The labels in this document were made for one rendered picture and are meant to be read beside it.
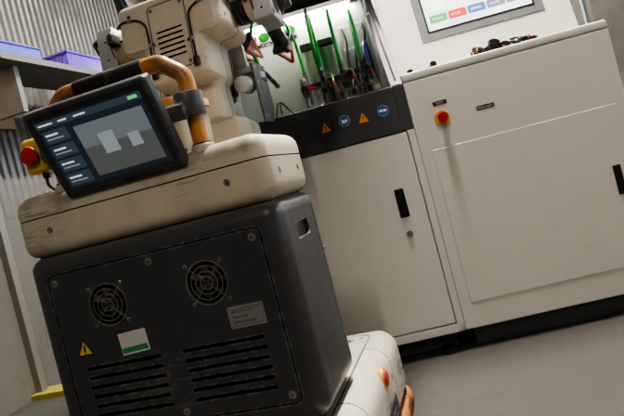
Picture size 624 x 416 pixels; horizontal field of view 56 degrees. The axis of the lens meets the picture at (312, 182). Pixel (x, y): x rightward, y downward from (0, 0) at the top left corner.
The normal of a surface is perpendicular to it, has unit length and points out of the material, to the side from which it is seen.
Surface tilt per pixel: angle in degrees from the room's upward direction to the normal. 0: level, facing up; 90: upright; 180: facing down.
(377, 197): 90
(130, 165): 115
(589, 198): 90
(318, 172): 90
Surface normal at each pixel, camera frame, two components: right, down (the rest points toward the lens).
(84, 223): -0.25, 0.07
